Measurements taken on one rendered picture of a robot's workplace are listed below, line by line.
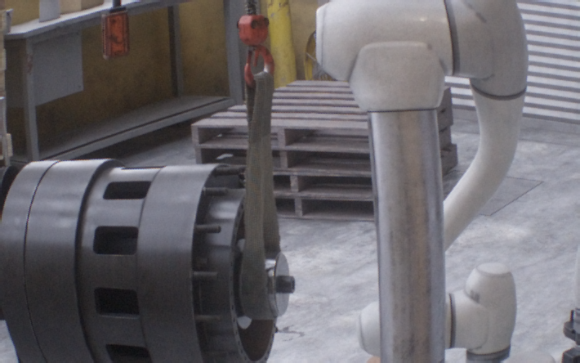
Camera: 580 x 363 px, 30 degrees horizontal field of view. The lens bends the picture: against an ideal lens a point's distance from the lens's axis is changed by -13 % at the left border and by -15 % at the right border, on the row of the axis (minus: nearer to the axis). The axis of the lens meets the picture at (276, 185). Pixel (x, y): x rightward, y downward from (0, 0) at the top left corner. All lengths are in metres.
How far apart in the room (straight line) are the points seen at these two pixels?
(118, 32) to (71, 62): 4.94
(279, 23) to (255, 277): 6.35
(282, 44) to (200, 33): 0.70
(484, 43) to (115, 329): 1.19
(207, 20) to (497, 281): 7.42
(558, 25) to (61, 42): 3.40
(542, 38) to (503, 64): 6.29
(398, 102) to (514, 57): 0.20
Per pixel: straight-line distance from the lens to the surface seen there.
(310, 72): 8.30
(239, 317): 2.62
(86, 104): 8.39
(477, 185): 1.81
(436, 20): 1.63
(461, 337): 1.98
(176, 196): 2.52
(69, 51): 7.40
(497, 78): 1.68
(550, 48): 7.94
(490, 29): 1.64
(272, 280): 2.58
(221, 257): 2.48
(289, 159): 6.22
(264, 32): 2.48
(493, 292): 1.96
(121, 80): 8.62
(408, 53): 1.61
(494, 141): 1.76
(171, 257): 2.45
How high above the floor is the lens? 1.70
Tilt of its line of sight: 14 degrees down
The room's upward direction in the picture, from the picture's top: 5 degrees counter-clockwise
